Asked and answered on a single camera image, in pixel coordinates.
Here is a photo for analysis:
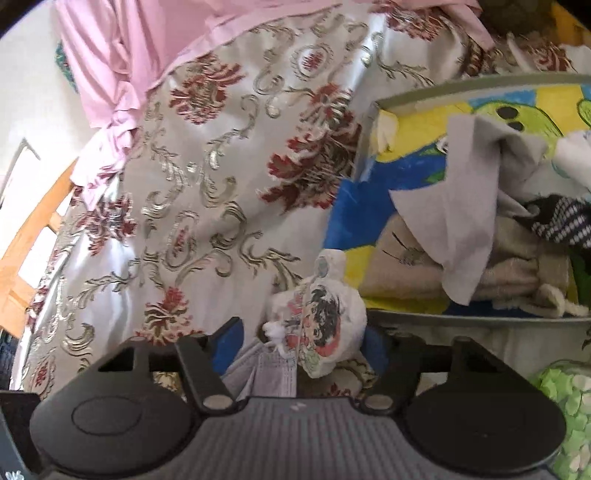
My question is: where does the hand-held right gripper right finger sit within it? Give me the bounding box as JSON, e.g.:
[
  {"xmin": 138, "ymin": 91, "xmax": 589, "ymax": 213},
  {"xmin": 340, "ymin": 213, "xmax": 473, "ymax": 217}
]
[{"xmin": 364, "ymin": 325, "xmax": 508, "ymax": 411}]

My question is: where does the white knotted cloth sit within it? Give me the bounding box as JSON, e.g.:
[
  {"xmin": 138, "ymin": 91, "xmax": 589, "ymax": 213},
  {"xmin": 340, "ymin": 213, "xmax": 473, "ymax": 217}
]
[{"xmin": 554, "ymin": 130, "xmax": 591, "ymax": 185}]

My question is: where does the black striped sock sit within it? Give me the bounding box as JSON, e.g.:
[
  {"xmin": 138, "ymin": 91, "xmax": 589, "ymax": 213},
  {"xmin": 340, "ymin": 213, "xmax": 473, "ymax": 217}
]
[{"xmin": 526, "ymin": 194, "xmax": 591, "ymax": 247}]

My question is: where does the wall poster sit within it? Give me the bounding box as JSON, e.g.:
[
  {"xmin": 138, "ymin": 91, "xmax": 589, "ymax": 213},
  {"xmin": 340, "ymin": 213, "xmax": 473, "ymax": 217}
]
[{"xmin": 54, "ymin": 39, "xmax": 79, "ymax": 95}]

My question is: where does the grey tray with coloured drawing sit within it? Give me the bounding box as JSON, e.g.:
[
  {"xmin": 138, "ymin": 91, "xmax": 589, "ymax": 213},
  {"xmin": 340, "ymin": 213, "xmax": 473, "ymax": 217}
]
[{"xmin": 323, "ymin": 73, "xmax": 591, "ymax": 328}]

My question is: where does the beige drawstring bag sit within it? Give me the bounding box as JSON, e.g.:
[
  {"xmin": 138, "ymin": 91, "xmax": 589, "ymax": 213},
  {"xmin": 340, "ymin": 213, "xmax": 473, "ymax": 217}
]
[{"xmin": 359, "ymin": 215, "xmax": 591, "ymax": 319}]

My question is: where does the pink bed sheet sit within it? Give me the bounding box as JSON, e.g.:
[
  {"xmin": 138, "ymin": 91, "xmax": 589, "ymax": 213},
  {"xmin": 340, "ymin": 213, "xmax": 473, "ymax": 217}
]
[{"xmin": 54, "ymin": 0, "xmax": 497, "ymax": 213}]

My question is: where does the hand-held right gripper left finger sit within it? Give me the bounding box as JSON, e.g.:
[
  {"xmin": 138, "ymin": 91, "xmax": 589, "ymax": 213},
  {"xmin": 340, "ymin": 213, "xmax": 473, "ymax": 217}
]
[{"xmin": 96, "ymin": 318, "xmax": 245, "ymax": 411}]

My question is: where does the bag of green foam pieces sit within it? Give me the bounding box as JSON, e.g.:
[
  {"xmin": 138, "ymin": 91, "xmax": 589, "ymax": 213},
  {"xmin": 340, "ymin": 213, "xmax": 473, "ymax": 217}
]
[{"xmin": 529, "ymin": 360, "xmax": 591, "ymax": 480}]

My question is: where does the grey cloth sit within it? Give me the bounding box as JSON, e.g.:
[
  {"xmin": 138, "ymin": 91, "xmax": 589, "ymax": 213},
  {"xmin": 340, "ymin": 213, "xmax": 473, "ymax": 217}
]
[{"xmin": 389, "ymin": 113, "xmax": 550, "ymax": 305}]

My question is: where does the floral satin bedspread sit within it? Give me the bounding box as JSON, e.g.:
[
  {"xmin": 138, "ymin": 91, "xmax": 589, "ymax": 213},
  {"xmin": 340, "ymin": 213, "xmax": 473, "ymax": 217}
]
[{"xmin": 21, "ymin": 0, "xmax": 591, "ymax": 402}]

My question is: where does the white cartoon print pouch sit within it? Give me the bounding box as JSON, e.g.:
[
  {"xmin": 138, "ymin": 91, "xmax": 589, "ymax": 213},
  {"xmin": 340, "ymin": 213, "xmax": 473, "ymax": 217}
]
[{"xmin": 262, "ymin": 249, "xmax": 368, "ymax": 379}]

